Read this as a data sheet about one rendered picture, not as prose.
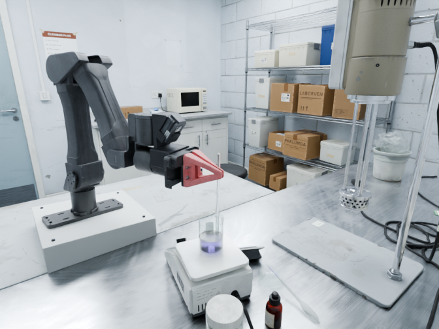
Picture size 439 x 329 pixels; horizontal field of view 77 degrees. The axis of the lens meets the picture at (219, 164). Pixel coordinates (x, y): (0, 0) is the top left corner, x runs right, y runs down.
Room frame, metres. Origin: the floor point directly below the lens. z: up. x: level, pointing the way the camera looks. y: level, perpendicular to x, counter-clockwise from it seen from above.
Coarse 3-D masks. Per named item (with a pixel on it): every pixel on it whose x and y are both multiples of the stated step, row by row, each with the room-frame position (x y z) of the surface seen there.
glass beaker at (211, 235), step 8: (200, 216) 0.50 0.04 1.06; (208, 216) 0.52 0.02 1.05; (200, 224) 0.48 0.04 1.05; (208, 224) 0.52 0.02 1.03; (200, 232) 0.48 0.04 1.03; (208, 232) 0.47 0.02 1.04; (216, 232) 0.47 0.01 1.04; (200, 240) 0.48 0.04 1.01; (208, 240) 0.47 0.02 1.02; (216, 240) 0.47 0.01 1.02; (200, 248) 0.48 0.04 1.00; (208, 248) 0.47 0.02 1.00; (216, 248) 0.47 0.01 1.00
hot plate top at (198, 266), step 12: (192, 240) 0.52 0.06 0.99; (228, 240) 0.52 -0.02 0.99; (180, 252) 0.48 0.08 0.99; (192, 252) 0.48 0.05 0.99; (228, 252) 0.48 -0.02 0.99; (240, 252) 0.48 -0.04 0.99; (192, 264) 0.44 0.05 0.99; (204, 264) 0.44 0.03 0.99; (216, 264) 0.44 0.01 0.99; (228, 264) 0.44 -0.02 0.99; (240, 264) 0.44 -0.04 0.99; (192, 276) 0.41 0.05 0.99; (204, 276) 0.41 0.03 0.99
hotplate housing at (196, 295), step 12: (168, 252) 0.54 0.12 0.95; (180, 264) 0.46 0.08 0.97; (180, 276) 0.45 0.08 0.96; (216, 276) 0.43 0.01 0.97; (228, 276) 0.43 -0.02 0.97; (240, 276) 0.44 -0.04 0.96; (252, 276) 0.45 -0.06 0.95; (180, 288) 0.45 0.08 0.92; (192, 288) 0.40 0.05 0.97; (204, 288) 0.41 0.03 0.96; (216, 288) 0.42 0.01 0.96; (228, 288) 0.43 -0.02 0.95; (240, 288) 0.44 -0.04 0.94; (192, 300) 0.40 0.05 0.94; (204, 300) 0.41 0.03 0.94; (240, 300) 0.41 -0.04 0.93; (192, 312) 0.40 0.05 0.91; (204, 312) 0.41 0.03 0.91
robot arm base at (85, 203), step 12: (84, 192) 0.68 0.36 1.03; (72, 204) 0.68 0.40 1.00; (84, 204) 0.68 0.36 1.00; (96, 204) 0.71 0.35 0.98; (108, 204) 0.75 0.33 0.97; (120, 204) 0.75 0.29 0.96; (48, 216) 0.66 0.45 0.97; (60, 216) 0.66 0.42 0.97; (72, 216) 0.66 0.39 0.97; (84, 216) 0.67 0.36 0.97; (48, 228) 0.61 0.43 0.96
